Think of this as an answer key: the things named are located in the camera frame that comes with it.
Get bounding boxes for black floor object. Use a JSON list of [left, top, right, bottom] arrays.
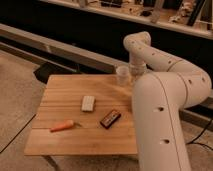
[[34, 62, 73, 84]]

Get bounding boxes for white rectangular sponge block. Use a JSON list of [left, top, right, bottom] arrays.
[[81, 96, 95, 112]]

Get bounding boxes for cluttered background shelf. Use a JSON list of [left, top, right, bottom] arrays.
[[40, 0, 213, 40]]

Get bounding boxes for orange carrot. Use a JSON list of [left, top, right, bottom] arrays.
[[50, 120, 79, 133]]

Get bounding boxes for wooden table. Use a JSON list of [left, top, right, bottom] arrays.
[[24, 74, 137, 156]]

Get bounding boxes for dark chocolate bar wrapper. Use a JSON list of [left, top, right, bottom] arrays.
[[100, 110, 121, 129]]

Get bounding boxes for black cable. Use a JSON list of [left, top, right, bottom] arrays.
[[184, 117, 213, 151]]

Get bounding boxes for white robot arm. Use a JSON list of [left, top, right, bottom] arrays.
[[123, 32, 212, 171]]

